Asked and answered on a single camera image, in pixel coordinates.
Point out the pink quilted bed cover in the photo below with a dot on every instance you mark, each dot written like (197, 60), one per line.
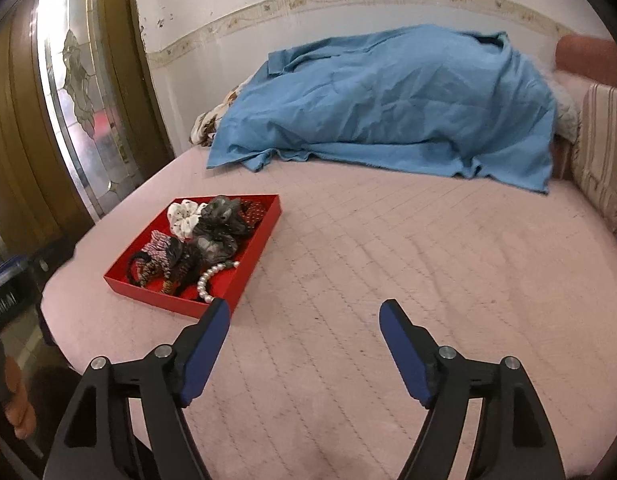
(388, 260)

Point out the grey sheer scrunchie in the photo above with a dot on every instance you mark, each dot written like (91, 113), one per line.
(223, 222)

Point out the red tray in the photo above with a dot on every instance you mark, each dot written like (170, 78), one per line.
(253, 245)

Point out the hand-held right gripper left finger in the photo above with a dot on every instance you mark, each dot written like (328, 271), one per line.
(208, 350)

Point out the blue cloth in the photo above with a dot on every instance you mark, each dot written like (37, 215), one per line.
(388, 110)

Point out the wooden door with stained glass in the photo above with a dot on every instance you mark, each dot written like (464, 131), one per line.
(18, 135)

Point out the brown floral blanket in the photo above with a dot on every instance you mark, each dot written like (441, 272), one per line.
(206, 127)

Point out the person's left hand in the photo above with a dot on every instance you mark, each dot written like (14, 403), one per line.
(19, 400)

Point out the black patterned scrunchie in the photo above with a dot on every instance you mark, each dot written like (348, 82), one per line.
(176, 270)

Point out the white quilted pillow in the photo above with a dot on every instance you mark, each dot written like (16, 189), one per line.
(566, 110)

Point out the white floral scrunchie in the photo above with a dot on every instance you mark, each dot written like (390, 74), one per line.
(183, 220)

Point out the pink striped scrunchie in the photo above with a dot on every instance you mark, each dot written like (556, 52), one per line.
(158, 247)

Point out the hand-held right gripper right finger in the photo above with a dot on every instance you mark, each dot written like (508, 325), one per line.
(403, 350)

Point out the red dotted scrunchie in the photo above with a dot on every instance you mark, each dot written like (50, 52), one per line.
(253, 212)

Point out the striped floral cushion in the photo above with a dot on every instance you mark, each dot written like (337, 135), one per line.
(601, 160)

